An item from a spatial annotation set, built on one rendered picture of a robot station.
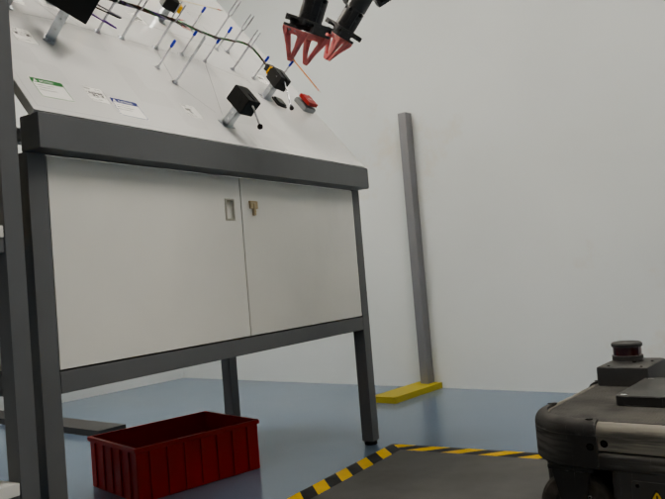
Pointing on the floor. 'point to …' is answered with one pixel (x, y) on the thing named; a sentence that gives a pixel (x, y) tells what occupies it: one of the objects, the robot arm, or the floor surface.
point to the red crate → (173, 454)
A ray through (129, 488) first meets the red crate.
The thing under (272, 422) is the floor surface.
